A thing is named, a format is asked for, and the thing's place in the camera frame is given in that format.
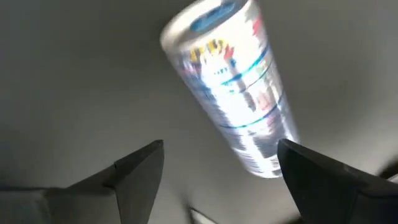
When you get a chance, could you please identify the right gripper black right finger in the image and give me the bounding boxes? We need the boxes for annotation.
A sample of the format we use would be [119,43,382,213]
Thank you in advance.
[277,138,398,224]

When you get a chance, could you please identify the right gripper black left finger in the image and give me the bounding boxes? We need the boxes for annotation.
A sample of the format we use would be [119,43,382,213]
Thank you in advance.
[0,139,165,224]

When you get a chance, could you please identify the light blue Red Bull can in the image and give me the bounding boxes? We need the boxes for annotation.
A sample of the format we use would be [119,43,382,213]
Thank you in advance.
[159,0,300,180]

